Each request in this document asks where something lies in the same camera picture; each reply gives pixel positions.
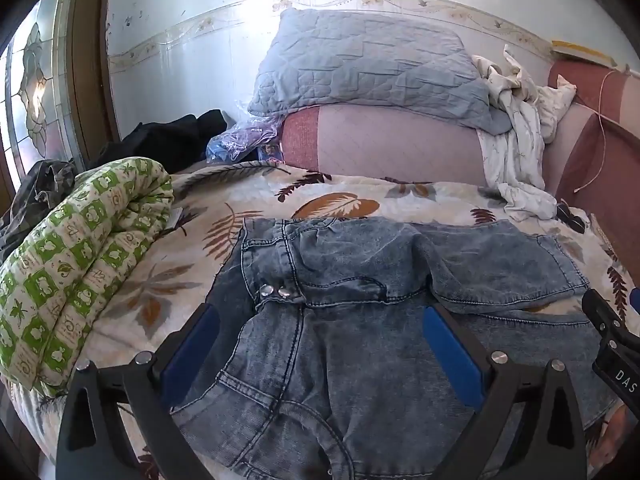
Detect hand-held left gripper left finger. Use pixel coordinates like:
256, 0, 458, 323
56, 302, 221, 480

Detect small black object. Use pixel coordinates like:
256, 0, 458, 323
555, 200, 586, 233

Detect stained glass door panel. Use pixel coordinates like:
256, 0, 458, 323
0, 0, 86, 186

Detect white floral cloth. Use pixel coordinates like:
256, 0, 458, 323
472, 45, 576, 221

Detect yellow flat object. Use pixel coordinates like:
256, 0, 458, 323
550, 40, 618, 67

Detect brown wooden door frame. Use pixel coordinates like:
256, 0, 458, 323
65, 0, 121, 171

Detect blue denim pants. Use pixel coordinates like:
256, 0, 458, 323
170, 216, 631, 480

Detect green patterned folded quilt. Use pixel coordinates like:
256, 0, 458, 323
0, 157, 175, 396

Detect black clothing pile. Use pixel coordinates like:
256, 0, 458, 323
87, 110, 228, 173

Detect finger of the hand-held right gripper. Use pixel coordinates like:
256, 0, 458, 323
581, 287, 640, 341

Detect pink padded headboard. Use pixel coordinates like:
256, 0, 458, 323
280, 57, 640, 261

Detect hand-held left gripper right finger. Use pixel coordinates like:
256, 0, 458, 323
422, 302, 588, 480

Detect leaf print blanket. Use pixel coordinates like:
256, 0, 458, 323
10, 160, 640, 480

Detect blue purple plastic bag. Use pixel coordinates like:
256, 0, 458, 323
206, 110, 286, 166

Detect grey-blue quilted pillow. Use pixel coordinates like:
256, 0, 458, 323
247, 7, 513, 135

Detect dark camouflage jacket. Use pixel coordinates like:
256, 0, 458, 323
0, 159, 81, 261

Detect white charging cable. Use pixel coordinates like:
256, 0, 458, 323
575, 67, 631, 193

